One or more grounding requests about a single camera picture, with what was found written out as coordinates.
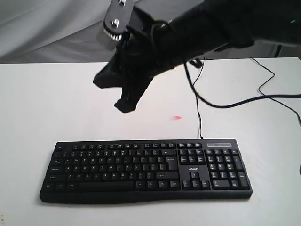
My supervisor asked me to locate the black keyboard cable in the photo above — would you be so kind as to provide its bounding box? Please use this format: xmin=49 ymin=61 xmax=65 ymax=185
xmin=192 ymin=57 xmax=206 ymax=140

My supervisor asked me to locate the grey backdrop cloth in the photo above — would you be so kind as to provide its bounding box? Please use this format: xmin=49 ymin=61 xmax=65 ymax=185
xmin=0 ymin=0 xmax=301 ymax=64

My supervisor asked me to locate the black acer keyboard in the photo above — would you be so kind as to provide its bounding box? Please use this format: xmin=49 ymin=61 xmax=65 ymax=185
xmin=40 ymin=139 xmax=253 ymax=204

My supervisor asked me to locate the thin black cable right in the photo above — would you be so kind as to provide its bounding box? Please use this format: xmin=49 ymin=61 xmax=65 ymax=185
xmin=249 ymin=57 xmax=301 ymax=128

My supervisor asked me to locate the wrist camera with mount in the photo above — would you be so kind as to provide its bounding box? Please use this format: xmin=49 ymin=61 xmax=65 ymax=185
xmin=96 ymin=0 xmax=154 ymax=50

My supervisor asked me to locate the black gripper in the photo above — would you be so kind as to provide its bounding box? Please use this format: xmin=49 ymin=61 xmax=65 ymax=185
xmin=93 ymin=14 xmax=212 ymax=113

